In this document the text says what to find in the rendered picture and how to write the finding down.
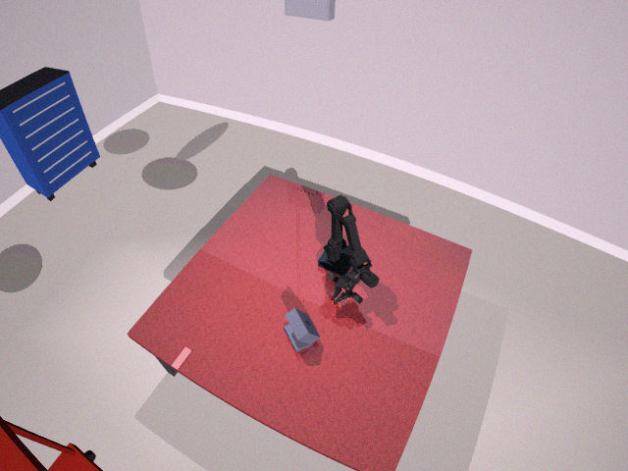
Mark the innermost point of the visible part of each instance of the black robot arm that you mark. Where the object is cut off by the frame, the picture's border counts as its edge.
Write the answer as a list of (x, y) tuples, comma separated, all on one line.
[(357, 255)]

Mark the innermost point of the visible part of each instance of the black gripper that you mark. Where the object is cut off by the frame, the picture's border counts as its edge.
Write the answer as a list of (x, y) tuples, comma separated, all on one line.
[(348, 292)]

